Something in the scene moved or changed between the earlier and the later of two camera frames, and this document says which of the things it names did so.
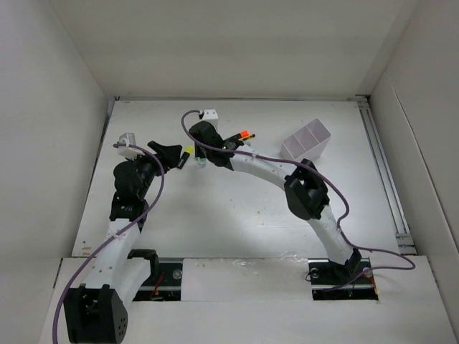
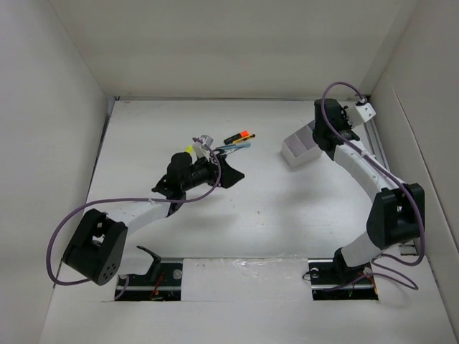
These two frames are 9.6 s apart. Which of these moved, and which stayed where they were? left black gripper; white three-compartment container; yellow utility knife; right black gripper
Moved: left black gripper; right black gripper
Stayed: yellow utility knife; white three-compartment container
